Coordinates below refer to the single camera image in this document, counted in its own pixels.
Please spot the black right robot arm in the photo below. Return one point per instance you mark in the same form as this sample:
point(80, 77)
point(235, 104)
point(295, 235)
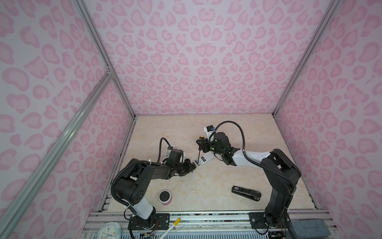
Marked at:
point(282, 174)

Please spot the white analog clock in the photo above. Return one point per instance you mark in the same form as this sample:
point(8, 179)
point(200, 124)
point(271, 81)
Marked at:
point(110, 230)

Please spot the aluminium rail base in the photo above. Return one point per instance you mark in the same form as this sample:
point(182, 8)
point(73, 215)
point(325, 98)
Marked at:
point(208, 224)

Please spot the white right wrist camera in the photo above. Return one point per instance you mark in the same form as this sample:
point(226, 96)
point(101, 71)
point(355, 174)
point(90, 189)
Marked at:
point(210, 131)

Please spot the grey cloth pad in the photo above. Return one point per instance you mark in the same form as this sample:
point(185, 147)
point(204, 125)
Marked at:
point(309, 229)

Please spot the black yellow handled screwdriver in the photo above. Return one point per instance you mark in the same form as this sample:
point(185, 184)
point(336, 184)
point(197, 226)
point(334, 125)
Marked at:
point(200, 151)

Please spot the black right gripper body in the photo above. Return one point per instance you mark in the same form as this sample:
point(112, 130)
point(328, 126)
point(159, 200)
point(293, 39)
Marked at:
point(213, 147)

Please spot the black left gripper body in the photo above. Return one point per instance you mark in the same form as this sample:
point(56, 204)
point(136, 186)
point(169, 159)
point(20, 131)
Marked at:
point(184, 168)

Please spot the aluminium frame strut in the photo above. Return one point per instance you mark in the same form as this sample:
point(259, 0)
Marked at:
point(323, 25)
point(64, 119)

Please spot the pink black tape roll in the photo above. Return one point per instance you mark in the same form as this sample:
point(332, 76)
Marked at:
point(165, 197)

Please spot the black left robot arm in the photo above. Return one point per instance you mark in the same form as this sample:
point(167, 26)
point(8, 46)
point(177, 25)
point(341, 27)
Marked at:
point(131, 183)

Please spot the yellow capped white marker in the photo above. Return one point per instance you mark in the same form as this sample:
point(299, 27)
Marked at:
point(171, 226)

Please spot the aluminium frame strut right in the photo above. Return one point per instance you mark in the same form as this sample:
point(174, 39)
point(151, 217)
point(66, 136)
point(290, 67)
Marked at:
point(323, 25)

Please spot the red and white remote control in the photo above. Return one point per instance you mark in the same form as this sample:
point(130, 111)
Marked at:
point(201, 160)

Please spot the aluminium frame strut left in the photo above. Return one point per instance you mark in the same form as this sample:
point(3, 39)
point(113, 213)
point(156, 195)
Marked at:
point(64, 119)

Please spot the black stapler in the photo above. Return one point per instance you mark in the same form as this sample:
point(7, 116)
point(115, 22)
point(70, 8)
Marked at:
point(247, 193)

